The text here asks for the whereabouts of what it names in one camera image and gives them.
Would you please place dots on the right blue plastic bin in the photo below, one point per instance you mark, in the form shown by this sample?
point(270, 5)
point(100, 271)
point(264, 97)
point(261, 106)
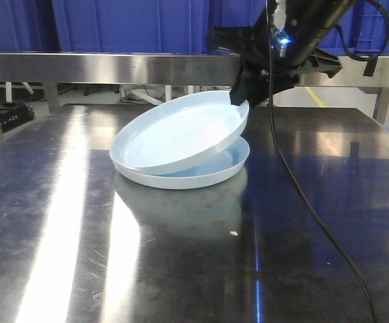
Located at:
point(364, 29)

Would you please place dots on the middle-right blue plastic bin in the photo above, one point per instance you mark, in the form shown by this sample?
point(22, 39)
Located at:
point(239, 13)

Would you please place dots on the stainless steel shelf rail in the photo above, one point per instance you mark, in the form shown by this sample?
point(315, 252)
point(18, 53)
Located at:
point(162, 70)

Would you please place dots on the black tape strip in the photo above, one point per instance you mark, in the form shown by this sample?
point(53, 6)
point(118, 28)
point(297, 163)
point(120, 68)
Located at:
point(370, 67)

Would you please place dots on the left blue plastic bin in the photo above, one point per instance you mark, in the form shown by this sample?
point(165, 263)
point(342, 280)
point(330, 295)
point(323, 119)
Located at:
point(28, 26)

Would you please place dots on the light blue plate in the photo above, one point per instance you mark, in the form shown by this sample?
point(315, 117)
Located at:
point(215, 170)
point(180, 134)

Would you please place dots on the middle-left blue plastic bin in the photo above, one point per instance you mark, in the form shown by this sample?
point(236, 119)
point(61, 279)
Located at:
point(176, 27)

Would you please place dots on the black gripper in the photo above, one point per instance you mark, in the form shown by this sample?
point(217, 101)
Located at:
point(299, 59)

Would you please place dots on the black wheeled robot base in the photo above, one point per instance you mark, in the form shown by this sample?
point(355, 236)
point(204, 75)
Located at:
point(14, 114)

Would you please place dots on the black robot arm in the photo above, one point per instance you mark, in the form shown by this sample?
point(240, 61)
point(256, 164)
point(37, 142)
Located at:
point(281, 46)

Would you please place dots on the right steel table leg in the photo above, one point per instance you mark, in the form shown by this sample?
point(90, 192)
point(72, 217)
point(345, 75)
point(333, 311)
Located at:
point(381, 105)

